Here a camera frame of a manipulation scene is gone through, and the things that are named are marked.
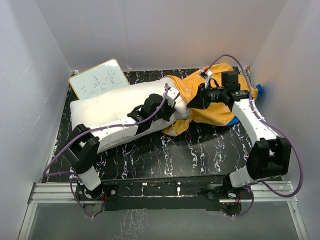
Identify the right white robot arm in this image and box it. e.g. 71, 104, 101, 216
187, 68, 292, 199

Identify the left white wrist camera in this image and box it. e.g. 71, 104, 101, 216
166, 87, 180, 108

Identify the aluminium frame rail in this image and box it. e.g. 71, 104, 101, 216
18, 182, 309, 240

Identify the small whiteboard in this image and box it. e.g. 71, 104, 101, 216
68, 58, 130, 100

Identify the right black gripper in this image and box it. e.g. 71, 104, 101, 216
186, 82, 227, 110

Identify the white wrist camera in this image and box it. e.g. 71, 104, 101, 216
198, 67, 213, 88
166, 87, 180, 108

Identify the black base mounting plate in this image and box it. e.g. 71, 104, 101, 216
75, 175, 253, 214

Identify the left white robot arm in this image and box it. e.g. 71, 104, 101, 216
62, 88, 180, 200

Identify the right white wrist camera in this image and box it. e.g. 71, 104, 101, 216
198, 67, 213, 88

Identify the orange and blue pillowcase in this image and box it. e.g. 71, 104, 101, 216
162, 63, 259, 137

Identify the white pillow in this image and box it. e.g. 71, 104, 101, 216
69, 76, 193, 154

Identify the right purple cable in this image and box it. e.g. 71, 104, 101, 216
206, 54, 305, 218

